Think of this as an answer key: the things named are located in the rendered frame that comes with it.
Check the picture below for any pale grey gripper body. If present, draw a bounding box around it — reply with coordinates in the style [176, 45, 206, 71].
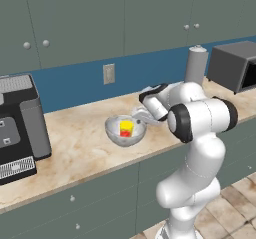
[130, 105, 158, 126]

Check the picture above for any yellow and red cup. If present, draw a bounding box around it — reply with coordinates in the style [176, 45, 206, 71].
[119, 119, 136, 139]

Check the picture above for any clear glass bowl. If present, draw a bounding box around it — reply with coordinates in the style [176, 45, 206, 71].
[104, 114, 148, 148]

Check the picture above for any grey-green base cupboard front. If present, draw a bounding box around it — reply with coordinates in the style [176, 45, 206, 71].
[216, 116, 256, 190]
[136, 143, 192, 235]

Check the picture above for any grey metal canister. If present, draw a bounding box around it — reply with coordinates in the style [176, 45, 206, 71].
[183, 44, 210, 88]

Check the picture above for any grey-green drawer front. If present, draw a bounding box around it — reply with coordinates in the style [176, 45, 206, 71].
[0, 162, 141, 235]
[9, 209, 139, 239]

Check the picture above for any dark grey toaster oven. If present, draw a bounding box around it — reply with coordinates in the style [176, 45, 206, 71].
[206, 40, 256, 95]

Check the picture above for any black and grey coffee machine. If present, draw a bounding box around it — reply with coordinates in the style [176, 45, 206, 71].
[0, 74, 53, 187]

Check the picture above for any grey wall outlet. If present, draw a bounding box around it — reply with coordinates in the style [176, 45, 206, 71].
[102, 62, 116, 86]

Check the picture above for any grey-green wall cupboard door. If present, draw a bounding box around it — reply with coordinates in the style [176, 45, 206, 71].
[185, 0, 256, 48]
[0, 0, 42, 78]
[123, 0, 197, 58]
[22, 0, 127, 70]

